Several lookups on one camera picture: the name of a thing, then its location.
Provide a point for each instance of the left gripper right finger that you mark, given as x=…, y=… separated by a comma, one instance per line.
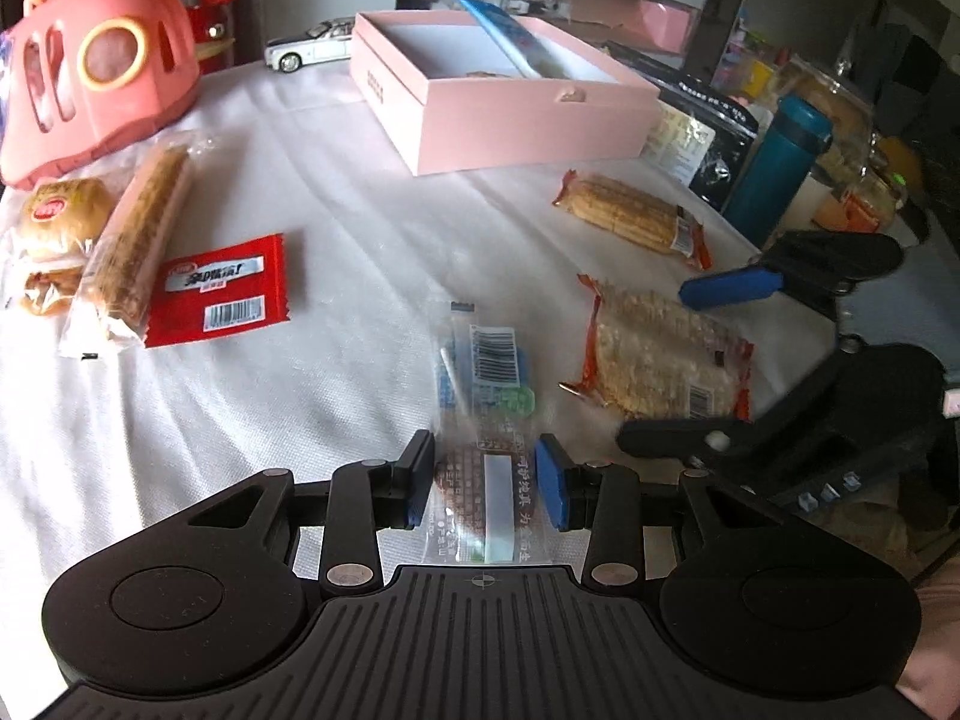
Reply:
x=604, y=501

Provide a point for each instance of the pink cardboard box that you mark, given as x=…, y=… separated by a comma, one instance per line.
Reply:
x=450, y=100

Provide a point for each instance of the white toy car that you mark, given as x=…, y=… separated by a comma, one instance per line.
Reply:
x=328, y=41

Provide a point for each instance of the yellow mini bread packet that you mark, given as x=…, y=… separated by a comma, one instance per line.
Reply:
x=63, y=219

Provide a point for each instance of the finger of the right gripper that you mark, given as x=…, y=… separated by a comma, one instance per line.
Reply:
x=731, y=287
x=705, y=442

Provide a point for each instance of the white tablecloth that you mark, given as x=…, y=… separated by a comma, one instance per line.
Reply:
x=93, y=451

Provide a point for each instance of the black snack bag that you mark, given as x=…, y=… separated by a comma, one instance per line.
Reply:
x=704, y=138

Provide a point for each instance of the clear blue-label snack packet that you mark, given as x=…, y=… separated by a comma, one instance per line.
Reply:
x=484, y=505

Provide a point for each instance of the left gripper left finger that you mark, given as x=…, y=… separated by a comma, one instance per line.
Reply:
x=366, y=497

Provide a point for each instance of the pink toy carrier basket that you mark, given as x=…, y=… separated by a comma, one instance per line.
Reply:
x=85, y=78

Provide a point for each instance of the blue snack packet in box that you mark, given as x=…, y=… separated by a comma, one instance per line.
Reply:
x=520, y=45

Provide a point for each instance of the glass jar with lid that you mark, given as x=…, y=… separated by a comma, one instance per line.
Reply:
x=852, y=117

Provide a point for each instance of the large rice cracker packet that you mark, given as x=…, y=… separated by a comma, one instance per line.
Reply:
x=651, y=358

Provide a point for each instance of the small orange cracker packet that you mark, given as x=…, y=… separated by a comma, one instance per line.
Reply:
x=634, y=216

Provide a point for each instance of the long wafer stick packet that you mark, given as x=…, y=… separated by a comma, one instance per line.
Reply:
x=109, y=308

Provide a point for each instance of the red snack sachet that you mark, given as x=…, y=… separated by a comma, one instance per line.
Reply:
x=219, y=293

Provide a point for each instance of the brown bread packet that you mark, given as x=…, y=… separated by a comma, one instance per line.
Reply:
x=42, y=289

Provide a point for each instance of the teal thermos bottle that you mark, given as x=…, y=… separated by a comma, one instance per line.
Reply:
x=798, y=135

